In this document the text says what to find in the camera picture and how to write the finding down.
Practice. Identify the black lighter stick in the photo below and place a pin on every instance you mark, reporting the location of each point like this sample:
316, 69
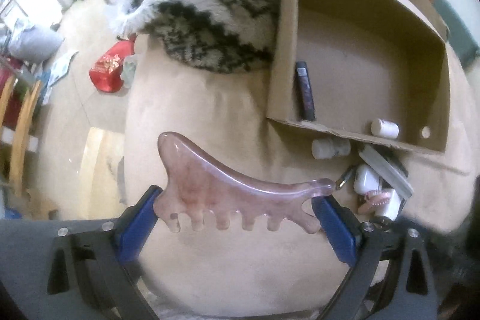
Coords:
306, 102

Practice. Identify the wooden chair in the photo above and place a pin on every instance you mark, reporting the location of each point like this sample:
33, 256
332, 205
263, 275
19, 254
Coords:
20, 141

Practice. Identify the white pill bottle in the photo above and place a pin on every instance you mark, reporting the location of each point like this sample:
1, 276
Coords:
327, 148

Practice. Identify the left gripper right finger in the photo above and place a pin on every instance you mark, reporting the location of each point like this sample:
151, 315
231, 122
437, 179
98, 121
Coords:
407, 290

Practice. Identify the black gold battery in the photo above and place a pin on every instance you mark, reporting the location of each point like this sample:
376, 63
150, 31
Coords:
345, 177

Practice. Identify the grey white sack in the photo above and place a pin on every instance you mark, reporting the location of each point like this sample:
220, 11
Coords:
34, 44

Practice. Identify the red bag on floor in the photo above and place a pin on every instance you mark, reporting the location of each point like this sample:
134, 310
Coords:
105, 73

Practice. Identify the furry patterned blanket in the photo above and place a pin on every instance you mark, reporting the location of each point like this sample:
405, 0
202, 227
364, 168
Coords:
222, 36

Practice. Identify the cardboard box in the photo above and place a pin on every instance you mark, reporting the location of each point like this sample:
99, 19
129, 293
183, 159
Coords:
366, 59

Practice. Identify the pink gua sha comb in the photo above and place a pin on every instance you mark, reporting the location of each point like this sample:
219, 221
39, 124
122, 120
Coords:
199, 184

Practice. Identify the white remote control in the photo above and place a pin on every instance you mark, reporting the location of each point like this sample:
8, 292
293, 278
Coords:
388, 171

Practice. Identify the white charger block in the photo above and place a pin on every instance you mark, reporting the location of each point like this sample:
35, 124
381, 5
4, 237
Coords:
391, 209

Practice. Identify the teal cushion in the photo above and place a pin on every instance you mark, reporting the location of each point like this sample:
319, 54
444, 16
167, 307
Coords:
459, 36

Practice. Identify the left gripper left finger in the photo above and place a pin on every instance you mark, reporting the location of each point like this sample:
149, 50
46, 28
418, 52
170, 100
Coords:
87, 272

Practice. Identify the pink hair clip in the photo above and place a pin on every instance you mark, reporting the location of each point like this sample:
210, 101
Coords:
373, 200

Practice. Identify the white earbuds case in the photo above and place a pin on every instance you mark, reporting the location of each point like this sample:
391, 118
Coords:
366, 180

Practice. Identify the small white bottle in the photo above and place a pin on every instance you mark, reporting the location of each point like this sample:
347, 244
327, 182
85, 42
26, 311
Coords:
384, 129

